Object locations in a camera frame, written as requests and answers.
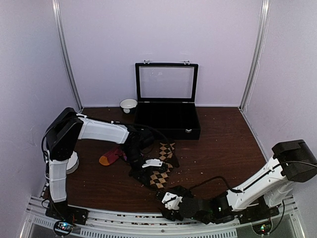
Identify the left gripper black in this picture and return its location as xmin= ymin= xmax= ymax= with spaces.
xmin=122 ymin=145 xmax=151 ymax=187

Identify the black tan argyle sock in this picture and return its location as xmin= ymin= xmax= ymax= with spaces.
xmin=143 ymin=167 xmax=174 ymax=190

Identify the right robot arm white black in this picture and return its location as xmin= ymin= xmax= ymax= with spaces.
xmin=156 ymin=139 xmax=317 ymax=225

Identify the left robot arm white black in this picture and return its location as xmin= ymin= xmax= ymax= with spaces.
xmin=41 ymin=107 xmax=157 ymax=220

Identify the maroon orange-toed sock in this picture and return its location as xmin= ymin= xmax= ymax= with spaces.
xmin=99 ymin=146 xmax=122 ymax=166

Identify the white fluted dish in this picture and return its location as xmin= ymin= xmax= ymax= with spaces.
xmin=66 ymin=151 xmax=79 ymax=175

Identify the small white bowl dark rim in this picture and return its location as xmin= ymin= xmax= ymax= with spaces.
xmin=119 ymin=99 xmax=138 ymax=115

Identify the black display case glass lid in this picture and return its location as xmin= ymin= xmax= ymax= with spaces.
xmin=134 ymin=59 xmax=201 ymax=141

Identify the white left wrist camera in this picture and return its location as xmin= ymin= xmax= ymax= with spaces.
xmin=142 ymin=159 xmax=163 ymax=168

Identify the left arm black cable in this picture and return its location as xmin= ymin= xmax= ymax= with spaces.
xmin=128 ymin=123 xmax=174 ymax=149

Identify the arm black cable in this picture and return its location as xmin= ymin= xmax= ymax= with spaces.
xmin=128 ymin=123 xmax=174 ymax=149
xmin=189 ymin=176 xmax=238 ymax=193

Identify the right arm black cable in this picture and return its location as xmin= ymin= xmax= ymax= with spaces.
xmin=189 ymin=176 xmax=238 ymax=193

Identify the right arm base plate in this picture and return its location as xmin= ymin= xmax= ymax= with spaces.
xmin=237 ymin=196 xmax=279 ymax=224

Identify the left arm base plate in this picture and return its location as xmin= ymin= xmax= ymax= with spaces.
xmin=45 ymin=201 xmax=89 ymax=225

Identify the aluminium front rail frame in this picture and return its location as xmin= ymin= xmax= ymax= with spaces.
xmin=18 ymin=194 xmax=307 ymax=238

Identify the left aluminium corner post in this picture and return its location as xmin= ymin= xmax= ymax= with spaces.
xmin=52 ymin=0 xmax=84 ymax=112

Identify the aluminium corner post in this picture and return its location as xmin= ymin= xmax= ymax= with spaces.
xmin=239 ymin=0 xmax=270 ymax=111
xmin=52 ymin=0 xmax=84 ymax=112

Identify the right aluminium corner post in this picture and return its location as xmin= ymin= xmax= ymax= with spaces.
xmin=239 ymin=0 xmax=270 ymax=111

